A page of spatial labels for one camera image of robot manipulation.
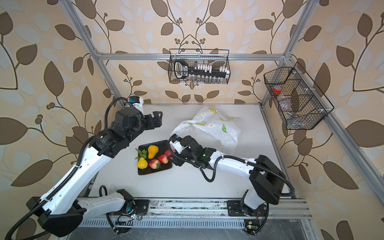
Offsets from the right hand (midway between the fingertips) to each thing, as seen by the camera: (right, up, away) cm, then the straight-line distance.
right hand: (171, 155), depth 78 cm
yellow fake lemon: (-18, -7, +7) cm, 20 cm away
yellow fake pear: (-14, 0, +11) cm, 18 cm away
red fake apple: (-6, -4, +9) cm, 12 cm away
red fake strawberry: (-2, +2, -2) cm, 3 cm away
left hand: (-5, +22, -11) cm, 25 cm away
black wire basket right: (+65, +27, -5) cm, 71 cm away
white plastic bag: (+23, +13, +8) cm, 27 cm away
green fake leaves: (-19, -2, +9) cm, 21 cm away
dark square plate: (-9, +1, +17) cm, 19 cm away
